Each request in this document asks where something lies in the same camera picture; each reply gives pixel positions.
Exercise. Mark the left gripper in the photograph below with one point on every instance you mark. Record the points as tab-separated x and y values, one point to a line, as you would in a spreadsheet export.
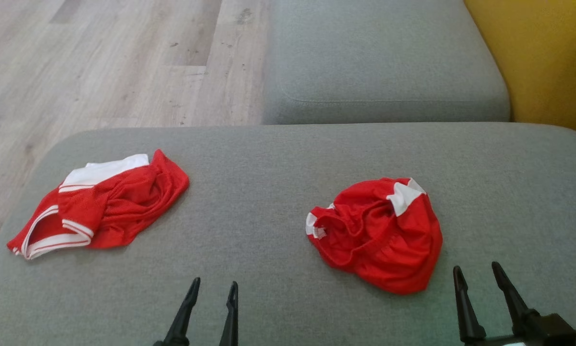
171	343

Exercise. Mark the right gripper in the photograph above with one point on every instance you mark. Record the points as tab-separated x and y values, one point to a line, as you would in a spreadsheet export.
547	334

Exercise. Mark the red white basketball jersey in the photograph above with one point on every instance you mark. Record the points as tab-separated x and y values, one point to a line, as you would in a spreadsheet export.
124	202

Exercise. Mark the red white sports shorts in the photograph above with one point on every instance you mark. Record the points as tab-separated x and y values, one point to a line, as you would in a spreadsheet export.
389	240

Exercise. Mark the large grey sofa seat cushion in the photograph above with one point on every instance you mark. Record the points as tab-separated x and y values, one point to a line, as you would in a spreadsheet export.
269	192

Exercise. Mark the small grey sofa cushion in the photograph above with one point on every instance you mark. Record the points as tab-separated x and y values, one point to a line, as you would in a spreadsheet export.
379	57

